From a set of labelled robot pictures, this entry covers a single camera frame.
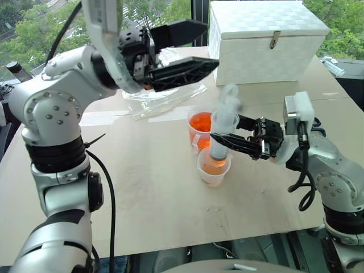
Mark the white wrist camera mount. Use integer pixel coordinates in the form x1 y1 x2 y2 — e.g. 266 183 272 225
270 91 316 165
80 0 138 94

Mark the white lidded box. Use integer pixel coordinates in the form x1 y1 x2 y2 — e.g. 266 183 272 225
208 0 331 88

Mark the black side table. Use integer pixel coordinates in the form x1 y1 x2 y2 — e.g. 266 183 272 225
322 58 364 113

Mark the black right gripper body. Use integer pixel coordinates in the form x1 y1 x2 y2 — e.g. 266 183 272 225
247 116 285 162

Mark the packaged syringe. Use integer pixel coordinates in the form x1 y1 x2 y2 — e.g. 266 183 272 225
322 56 345 77

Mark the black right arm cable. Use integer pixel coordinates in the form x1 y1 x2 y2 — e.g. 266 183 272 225
287 117 326 212

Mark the plastic cup with red liquid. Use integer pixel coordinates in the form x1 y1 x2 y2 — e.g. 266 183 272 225
187 106 214 155

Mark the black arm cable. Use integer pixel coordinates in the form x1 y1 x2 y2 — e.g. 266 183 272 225
47 0 117 273
287 117 326 212

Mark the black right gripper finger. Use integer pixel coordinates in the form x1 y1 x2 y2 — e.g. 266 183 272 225
209 133 261 160
235 113 260 131

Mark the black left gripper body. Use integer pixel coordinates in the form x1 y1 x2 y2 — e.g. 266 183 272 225
118 27 163 91

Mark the dark rounded shape under table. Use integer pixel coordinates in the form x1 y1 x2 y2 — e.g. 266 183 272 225
125 233 336 273

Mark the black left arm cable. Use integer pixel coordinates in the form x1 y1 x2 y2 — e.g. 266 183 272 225
47 0 117 273

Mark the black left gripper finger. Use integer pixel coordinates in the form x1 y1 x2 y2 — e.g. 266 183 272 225
150 19 208 48
147 56 220 92

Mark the clear plastic syringe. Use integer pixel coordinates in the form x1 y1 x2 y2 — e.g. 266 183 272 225
209 83 243 160

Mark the black cylindrical device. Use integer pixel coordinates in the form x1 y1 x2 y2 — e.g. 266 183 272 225
5 61 35 84

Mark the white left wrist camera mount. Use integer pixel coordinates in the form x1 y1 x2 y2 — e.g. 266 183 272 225
80 0 138 94

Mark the small plastic measuring cup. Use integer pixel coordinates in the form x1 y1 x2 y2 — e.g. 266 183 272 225
196 147 233 188

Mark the clear plastic bag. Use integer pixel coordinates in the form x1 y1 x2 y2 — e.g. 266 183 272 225
121 47 208 122

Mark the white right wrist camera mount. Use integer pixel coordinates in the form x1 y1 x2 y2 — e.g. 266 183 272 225
270 91 316 165

